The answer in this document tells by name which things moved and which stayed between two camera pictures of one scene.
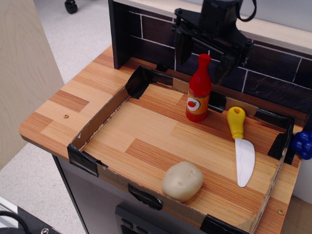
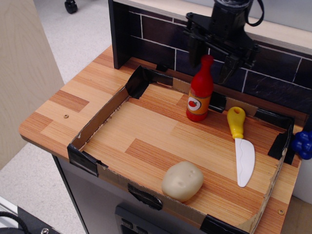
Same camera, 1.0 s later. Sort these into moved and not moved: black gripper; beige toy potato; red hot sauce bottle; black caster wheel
Moved: black gripper
Not moved: beige toy potato; black caster wheel; red hot sauce bottle
